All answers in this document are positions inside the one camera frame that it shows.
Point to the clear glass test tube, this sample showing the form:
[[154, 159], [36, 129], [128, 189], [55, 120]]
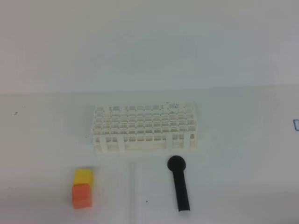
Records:
[[132, 193]]

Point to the white test tube rack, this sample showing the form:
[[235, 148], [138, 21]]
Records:
[[128, 128]]

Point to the yellow cube block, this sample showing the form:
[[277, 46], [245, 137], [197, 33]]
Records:
[[83, 176]]

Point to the orange cube block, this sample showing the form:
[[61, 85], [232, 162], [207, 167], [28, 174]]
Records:
[[81, 196]]

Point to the black scoop with handle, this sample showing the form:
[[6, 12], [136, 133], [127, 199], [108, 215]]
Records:
[[176, 164]]

